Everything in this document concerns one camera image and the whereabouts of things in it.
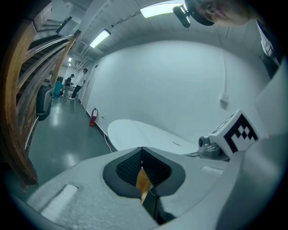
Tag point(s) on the narrow ceiling light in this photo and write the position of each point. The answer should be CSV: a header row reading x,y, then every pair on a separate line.
x,y
100,38

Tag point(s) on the white wall conduit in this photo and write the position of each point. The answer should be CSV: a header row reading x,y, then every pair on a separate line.
x,y
225,74

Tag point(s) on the person's head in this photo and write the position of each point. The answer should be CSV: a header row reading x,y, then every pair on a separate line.
x,y
222,11

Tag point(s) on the brown wooden staircase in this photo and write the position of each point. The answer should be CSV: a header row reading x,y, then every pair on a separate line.
x,y
20,89

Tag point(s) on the black head-worn camera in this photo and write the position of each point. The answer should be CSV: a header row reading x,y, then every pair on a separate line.
x,y
185,15

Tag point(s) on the white round table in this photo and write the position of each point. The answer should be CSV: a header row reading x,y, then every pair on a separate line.
x,y
144,137

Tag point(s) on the person's black clothing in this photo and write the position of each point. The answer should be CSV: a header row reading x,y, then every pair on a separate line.
x,y
268,49

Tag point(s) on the red fire extinguisher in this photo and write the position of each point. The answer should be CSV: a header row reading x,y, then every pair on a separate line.
x,y
93,118

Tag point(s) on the long ceiling light panel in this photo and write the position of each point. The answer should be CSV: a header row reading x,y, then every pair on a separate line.
x,y
162,9

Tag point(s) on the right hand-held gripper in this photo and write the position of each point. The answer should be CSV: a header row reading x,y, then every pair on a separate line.
x,y
238,134

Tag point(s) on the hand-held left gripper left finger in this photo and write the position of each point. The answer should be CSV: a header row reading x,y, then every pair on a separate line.
x,y
90,191

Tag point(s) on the white wall junction box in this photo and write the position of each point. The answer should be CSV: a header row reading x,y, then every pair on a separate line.
x,y
224,102

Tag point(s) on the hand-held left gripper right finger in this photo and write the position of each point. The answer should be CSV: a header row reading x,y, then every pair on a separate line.
x,y
198,184

